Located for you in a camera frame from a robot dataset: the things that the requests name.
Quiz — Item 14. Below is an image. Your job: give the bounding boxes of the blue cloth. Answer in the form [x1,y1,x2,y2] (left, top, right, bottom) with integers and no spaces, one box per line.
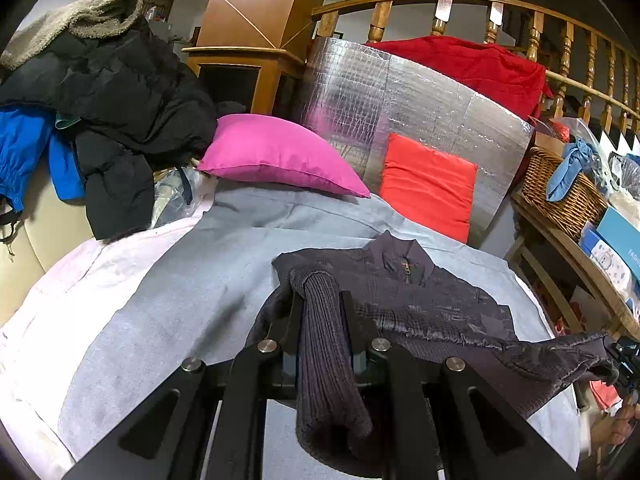
[546,139,601,203]

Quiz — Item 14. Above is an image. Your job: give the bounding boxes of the blue box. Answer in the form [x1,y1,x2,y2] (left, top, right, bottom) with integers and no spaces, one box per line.
[595,206,640,281]

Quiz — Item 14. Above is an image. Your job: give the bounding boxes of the clear plastic bag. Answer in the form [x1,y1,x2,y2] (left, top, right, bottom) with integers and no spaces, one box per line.
[150,165,216,231]

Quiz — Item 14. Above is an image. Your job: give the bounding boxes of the red cloth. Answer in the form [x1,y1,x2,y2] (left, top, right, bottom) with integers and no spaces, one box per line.
[362,35,553,121]

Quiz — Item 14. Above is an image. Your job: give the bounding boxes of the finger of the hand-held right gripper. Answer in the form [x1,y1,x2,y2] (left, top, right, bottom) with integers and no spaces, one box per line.
[600,335,622,387]

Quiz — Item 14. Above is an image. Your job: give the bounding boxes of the grey blanket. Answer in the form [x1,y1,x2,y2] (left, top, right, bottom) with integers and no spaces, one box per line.
[57,192,581,480]

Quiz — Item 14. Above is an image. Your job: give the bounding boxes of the beige sofa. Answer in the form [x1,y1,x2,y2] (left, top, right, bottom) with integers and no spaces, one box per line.
[0,175,96,326]

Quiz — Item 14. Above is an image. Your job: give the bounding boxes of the silver foil insulation panel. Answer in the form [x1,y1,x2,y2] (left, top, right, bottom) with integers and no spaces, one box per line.
[295,37,536,248]

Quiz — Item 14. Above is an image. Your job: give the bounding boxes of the person's right hand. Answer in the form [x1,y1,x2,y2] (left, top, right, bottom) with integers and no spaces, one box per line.
[592,400,640,455]

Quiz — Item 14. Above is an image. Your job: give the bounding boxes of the dark grey zip jacket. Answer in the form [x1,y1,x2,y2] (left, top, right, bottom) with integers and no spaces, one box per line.
[245,230,621,478]

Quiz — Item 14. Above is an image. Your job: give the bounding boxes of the wooden railing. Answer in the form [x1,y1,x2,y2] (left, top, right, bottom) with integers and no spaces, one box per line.
[311,0,640,133]

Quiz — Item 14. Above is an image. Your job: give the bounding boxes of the black puffer coat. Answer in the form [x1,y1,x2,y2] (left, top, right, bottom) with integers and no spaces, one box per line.
[0,15,246,241]

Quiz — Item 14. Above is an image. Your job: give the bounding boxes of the white bed sheet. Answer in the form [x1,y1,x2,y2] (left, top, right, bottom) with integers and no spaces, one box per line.
[0,210,221,480]

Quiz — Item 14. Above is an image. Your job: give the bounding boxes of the wicker basket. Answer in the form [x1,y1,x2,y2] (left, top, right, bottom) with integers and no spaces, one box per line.
[520,146,608,243]

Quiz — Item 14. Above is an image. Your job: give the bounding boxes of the pink pillow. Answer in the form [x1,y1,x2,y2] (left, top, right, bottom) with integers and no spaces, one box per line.
[196,114,372,199]

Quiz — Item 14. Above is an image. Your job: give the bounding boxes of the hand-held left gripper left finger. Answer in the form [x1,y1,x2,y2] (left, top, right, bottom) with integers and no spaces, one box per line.
[62,292,303,480]

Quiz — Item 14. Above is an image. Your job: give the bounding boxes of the white printed box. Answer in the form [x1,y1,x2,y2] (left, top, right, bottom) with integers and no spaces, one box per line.
[580,230,636,296]

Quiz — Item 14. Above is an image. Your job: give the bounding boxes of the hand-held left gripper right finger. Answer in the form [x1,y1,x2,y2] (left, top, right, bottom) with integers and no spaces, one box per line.
[341,292,576,480]

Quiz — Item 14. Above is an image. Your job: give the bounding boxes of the wooden shelf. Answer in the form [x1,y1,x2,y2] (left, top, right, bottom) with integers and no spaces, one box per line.
[505,192,640,341]

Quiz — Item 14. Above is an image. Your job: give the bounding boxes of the red pillow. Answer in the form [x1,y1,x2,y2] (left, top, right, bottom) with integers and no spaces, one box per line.
[379,133,479,245]

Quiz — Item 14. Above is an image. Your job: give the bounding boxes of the beige fleece coat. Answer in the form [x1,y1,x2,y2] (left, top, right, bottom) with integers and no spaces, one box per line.
[0,0,146,71]

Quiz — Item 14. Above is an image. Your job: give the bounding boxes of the blue jacket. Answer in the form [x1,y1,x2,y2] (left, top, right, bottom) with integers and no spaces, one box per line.
[0,105,86,213]

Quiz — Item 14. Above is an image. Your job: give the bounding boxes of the wooden cabinet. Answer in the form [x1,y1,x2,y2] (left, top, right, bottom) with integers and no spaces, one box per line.
[181,0,341,121]

